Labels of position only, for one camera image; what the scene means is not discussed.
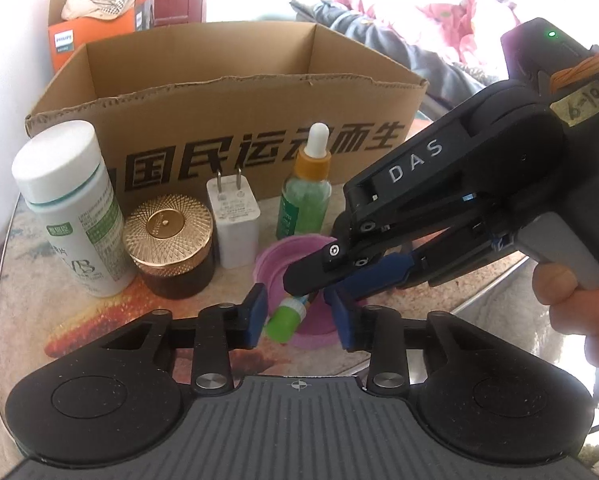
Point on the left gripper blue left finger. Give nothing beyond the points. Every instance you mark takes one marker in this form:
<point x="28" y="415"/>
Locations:
<point x="220" y="329"/>

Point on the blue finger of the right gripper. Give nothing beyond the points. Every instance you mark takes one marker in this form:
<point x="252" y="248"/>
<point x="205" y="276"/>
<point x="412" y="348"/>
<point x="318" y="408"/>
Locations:
<point x="327" y="266"/>
<point x="388" y="272"/>

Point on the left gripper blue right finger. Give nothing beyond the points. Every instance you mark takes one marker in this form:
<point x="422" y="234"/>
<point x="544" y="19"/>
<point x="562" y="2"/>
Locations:
<point x="376" y="330"/>

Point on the green glue stick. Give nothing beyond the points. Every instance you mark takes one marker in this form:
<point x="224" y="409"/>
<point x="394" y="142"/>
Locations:
<point x="287" y="317"/>

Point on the green dropper bottle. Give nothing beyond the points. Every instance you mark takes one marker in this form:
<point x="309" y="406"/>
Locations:
<point x="306" y="192"/>

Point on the white USB wall charger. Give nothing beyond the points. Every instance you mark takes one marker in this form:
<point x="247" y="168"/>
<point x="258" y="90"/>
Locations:
<point x="237" y="219"/>

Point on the person's right hand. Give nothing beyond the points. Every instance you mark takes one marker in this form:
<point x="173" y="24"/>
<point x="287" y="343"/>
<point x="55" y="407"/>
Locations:
<point x="572" y="309"/>

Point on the purple plastic lid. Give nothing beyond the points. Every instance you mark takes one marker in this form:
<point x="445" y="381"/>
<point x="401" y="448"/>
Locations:
<point x="314" y="293"/>

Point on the gold lid brown jar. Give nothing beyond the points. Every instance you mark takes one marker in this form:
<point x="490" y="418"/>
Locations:
<point x="170" y="239"/>

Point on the pink blanket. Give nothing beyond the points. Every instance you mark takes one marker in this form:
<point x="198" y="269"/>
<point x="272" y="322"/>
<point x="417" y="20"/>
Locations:
<point x="464" y="31"/>

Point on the white vitamin bottle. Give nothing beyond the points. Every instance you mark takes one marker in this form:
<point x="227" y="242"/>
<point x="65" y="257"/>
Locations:
<point x="62" y="177"/>

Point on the large open cardboard box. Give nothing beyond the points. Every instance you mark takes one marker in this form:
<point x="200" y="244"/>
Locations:
<point x="175" y="106"/>

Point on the orange Philips box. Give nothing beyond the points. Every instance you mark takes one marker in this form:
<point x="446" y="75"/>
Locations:
<point x="73" y="23"/>

